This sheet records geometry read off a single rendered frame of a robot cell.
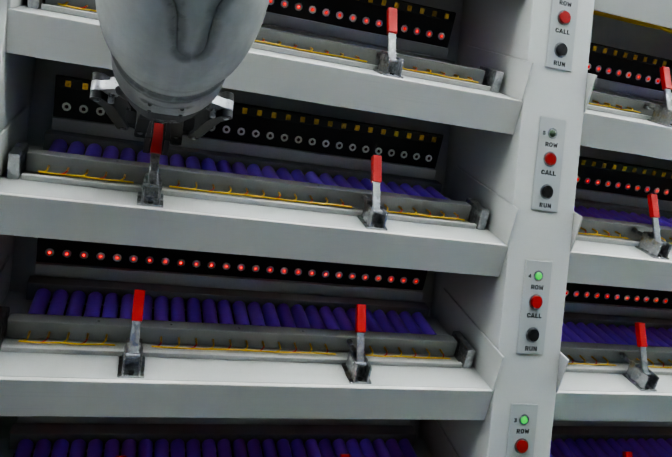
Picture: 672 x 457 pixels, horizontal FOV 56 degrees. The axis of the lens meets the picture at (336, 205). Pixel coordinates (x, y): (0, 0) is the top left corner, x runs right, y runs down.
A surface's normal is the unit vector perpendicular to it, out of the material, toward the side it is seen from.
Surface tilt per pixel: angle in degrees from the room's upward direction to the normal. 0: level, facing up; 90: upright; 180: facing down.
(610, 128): 109
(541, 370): 90
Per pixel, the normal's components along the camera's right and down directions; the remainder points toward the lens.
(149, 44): -0.27, 0.88
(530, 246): 0.29, 0.01
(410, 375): 0.20, -0.93
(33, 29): 0.25, 0.34
